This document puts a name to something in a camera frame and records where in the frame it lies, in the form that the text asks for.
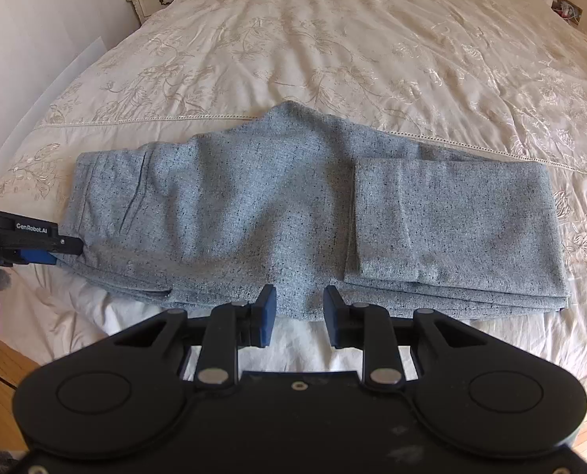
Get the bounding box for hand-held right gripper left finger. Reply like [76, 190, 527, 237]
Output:
[107, 284, 278, 390]

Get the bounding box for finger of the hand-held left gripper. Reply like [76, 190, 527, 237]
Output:
[13, 250, 58, 266]
[56, 236, 85, 258]

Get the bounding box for cream embroidered bed cover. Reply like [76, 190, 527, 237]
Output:
[0, 0, 587, 406]

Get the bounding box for white bed sheet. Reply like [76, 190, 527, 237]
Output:
[0, 254, 422, 386]

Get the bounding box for small white-framed object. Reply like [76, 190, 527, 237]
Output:
[554, 0, 585, 26]

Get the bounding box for grey speckled pants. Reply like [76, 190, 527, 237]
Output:
[59, 100, 571, 322]

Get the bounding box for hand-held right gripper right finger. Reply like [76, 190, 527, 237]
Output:
[323, 286, 479, 390]

